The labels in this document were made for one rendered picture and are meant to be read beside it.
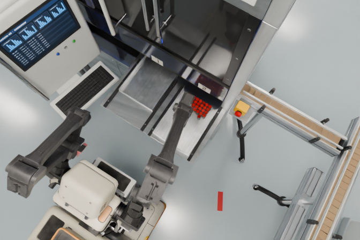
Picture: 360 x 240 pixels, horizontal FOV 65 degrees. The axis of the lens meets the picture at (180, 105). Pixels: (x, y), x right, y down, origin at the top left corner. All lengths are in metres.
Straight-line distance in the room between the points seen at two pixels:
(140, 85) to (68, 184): 0.85
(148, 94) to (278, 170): 1.47
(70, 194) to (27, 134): 1.73
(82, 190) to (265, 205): 1.81
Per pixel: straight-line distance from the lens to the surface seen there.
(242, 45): 1.19
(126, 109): 1.84
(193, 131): 1.78
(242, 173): 2.69
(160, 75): 1.90
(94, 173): 1.33
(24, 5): 1.52
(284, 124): 1.88
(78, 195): 1.30
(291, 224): 2.22
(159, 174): 0.98
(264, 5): 0.98
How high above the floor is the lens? 2.61
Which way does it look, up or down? 71 degrees down
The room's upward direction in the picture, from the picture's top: 3 degrees clockwise
